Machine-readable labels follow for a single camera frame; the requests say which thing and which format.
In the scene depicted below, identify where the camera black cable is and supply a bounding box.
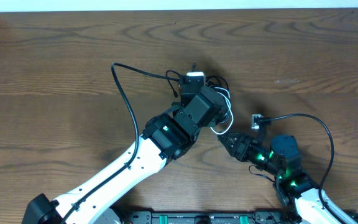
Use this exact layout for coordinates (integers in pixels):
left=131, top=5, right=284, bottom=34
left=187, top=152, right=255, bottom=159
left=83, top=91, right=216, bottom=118
left=258, top=113, right=358, bottom=224
left=59, top=62, right=181, bottom=224

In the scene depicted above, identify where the white usb cable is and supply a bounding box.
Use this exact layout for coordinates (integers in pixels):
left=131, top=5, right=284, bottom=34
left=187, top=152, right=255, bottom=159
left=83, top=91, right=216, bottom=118
left=209, top=86, right=234, bottom=136

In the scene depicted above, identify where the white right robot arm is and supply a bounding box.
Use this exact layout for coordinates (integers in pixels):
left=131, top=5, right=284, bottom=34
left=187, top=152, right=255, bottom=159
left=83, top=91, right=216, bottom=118
left=218, top=133, right=358, bottom=223

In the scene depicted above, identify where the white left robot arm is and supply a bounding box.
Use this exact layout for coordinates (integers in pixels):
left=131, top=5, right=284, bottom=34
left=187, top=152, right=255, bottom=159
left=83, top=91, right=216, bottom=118
left=22, top=86, right=232, bottom=223

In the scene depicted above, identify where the right camera black cable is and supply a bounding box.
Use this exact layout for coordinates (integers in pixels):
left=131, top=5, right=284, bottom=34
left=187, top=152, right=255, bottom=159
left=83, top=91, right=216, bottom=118
left=258, top=113, right=358, bottom=224

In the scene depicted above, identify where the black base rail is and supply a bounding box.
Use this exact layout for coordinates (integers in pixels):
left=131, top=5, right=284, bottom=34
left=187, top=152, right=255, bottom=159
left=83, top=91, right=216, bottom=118
left=119, top=210, right=304, bottom=224

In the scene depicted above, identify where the left camera black cable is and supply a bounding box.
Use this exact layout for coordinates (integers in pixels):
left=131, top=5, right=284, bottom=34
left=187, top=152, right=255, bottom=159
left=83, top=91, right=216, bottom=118
left=59, top=62, right=181, bottom=224

